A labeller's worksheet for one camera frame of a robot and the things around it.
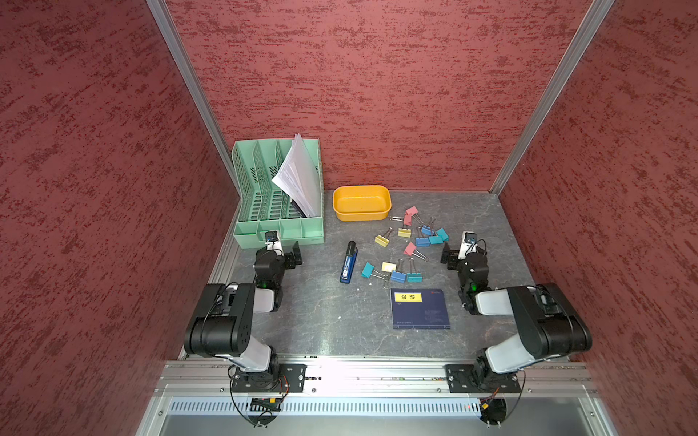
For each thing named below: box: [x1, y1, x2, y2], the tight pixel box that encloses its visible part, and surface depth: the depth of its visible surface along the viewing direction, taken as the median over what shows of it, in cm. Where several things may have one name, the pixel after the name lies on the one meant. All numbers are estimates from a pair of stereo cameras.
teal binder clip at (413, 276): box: [406, 257, 424, 283], surface depth 97 cm
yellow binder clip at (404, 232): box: [397, 227, 412, 238], surface depth 108 cm
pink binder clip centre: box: [403, 241, 429, 263], surface depth 102 cm
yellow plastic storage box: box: [332, 185, 392, 222], surface depth 118 cm
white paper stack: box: [271, 132, 321, 218], surface depth 97 cm
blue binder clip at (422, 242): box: [415, 227, 431, 248], surface depth 106 cm
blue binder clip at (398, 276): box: [390, 257, 407, 284], surface depth 96 cm
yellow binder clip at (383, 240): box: [374, 226, 394, 248], surface depth 105 cm
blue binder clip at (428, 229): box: [420, 217, 436, 237], surface depth 109 cm
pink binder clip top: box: [403, 205, 425, 227], surface depth 115 cm
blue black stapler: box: [339, 240, 359, 285], surface depth 99 cm
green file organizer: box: [231, 138, 325, 249], surface depth 105 cm
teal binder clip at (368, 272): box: [361, 261, 389, 282], surface depth 97 cm
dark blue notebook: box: [390, 287, 451, 330], surface depth 89 cm
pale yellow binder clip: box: [380, 261, 398, 273], surface depth 99 cm
